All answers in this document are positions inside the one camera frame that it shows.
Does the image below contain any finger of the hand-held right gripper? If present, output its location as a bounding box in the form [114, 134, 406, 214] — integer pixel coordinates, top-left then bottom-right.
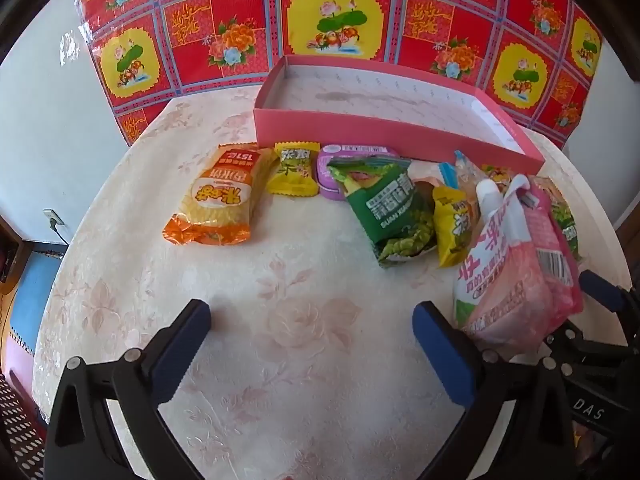
[542, 317, 631, 366]
[579, 269, 640, 321]

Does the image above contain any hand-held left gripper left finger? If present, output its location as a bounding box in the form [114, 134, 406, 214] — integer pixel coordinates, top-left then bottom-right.
[44, 299, 213, 480]

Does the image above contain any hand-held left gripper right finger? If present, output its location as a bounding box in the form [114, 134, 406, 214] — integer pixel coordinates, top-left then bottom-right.
[412, 301, 576, 480]

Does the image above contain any pink barcode snack bag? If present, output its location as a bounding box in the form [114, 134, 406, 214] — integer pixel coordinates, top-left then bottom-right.
[505, 174, 585, 353]

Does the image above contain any red-label green pea packet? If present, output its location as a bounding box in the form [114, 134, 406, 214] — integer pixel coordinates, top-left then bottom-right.
[532, 176, 583, 261]

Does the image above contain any pink spouted drink pouch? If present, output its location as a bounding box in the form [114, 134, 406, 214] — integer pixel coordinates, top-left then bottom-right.
[452, 177, 551, 346]

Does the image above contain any small yellow snack packet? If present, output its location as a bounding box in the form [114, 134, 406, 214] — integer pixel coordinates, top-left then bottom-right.
[432, 185, 483, 268]
[266, 141, 321, 197]

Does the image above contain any green pea snack packet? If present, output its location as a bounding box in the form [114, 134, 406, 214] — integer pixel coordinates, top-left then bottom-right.
[327, 156, 437, 268]

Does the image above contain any burger gummy candy packet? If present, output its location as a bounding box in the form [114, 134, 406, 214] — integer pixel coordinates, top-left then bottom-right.
[480, 162, 518, 191]

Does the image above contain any orange rice cracker packet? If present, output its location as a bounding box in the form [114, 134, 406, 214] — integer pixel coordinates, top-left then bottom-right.
[162, 143, 278, 247]

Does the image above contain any small sausage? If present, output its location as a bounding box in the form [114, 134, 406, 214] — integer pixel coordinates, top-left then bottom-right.
[412, 177, 443, 206]

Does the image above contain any purple candy tin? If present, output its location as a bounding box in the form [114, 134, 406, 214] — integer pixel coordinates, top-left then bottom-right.
[316, 144, 401, 202]

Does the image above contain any pink cardboard box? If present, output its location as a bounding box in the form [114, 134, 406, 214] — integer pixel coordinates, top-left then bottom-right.
[253, 56, 546, 176]

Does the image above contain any blue cabinet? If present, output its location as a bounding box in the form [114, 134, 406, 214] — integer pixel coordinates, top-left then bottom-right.
[0, 240, 66, 361]

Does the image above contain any dark dotted mat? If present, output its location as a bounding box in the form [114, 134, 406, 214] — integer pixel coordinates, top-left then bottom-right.
[0, 375, 51, 480]

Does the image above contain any clear blue-striped snack packet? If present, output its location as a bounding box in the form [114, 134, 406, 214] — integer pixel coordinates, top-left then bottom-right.
[439, 150, 481, 196]

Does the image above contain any red floral wall cloth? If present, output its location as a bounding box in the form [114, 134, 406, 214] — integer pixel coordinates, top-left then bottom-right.
[75, 0, 603, 151]

